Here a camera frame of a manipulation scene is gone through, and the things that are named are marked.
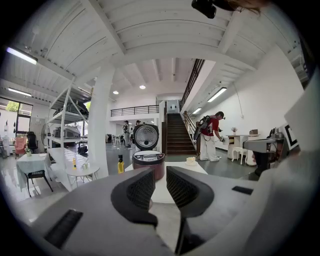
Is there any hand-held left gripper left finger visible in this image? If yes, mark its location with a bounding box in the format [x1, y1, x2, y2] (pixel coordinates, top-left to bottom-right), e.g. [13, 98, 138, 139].
[111, 166, 158, 227]

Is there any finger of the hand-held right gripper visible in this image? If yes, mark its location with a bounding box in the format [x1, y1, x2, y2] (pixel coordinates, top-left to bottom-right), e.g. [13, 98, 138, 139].
[242, 138, 277, 153]

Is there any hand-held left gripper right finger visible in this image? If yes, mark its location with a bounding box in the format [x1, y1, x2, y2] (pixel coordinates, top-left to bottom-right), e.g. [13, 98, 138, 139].
[166, 165, 215, 219]

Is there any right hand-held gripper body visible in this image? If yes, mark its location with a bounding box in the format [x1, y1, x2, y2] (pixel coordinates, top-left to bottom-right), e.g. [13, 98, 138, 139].
[252, 122, 301, 177]

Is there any white carved stool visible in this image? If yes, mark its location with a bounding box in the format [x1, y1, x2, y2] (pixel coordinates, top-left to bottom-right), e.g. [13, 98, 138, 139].
[231, 146, 249, 165]

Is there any white vanity desk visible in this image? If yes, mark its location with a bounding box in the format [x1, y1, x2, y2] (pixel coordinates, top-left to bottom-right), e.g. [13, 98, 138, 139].
[226, 134, 261, 161]

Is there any yellow bottle black cap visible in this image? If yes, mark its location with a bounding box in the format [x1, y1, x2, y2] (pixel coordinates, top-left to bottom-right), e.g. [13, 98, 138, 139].
[117, 154, 125, 175]

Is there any maroon rice cooker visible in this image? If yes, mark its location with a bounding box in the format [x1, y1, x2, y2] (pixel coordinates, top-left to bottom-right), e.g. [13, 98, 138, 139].
[131, 123, 166, 181]

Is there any round white side table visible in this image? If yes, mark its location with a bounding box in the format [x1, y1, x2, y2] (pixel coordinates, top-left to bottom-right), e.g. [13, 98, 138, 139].
[65, 164, 100, 191]

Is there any grey backpack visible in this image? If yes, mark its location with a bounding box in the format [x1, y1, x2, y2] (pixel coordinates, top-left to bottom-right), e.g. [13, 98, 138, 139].
[193, 115, 211, 141]

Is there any dark wooden staircase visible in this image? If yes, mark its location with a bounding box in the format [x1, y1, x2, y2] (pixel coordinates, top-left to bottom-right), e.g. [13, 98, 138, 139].
[166, 112, 198, 156]

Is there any long ceiling tube light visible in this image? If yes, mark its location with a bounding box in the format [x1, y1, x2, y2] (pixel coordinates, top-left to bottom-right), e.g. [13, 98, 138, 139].
[7, 87, 33, 98]
[207, 86, 228, 103]
[6, 46, 39, 66]

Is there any white square pillar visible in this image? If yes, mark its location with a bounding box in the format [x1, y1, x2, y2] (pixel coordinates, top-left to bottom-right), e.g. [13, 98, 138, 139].
[87, 63, 116, 178]

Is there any black balcony railing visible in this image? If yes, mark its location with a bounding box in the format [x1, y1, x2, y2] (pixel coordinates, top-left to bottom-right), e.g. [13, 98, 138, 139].
[110, 104, 160, 117]

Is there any black stool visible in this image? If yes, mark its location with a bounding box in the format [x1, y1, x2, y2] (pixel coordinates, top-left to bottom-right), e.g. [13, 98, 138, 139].
[26, 169, 54, 198]

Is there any white metal shelving rack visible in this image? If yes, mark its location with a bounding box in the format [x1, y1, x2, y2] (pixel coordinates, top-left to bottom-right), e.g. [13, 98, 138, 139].
[46, 77, 89, 191]

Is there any table with pale cloth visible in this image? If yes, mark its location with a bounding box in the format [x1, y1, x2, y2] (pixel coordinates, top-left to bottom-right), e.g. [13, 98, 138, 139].
[16, 152, 52, 192]

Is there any black office chair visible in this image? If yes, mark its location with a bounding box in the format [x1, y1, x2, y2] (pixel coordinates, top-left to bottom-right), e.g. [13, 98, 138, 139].
[26, 131, 39, 153]

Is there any pink armchair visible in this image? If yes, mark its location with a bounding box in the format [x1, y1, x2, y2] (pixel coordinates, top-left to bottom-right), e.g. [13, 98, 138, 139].
[14, 136, 27, 159]

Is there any black head-worn camera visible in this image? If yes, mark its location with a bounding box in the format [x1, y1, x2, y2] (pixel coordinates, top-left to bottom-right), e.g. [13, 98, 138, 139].
[191, 0, 236, 20]

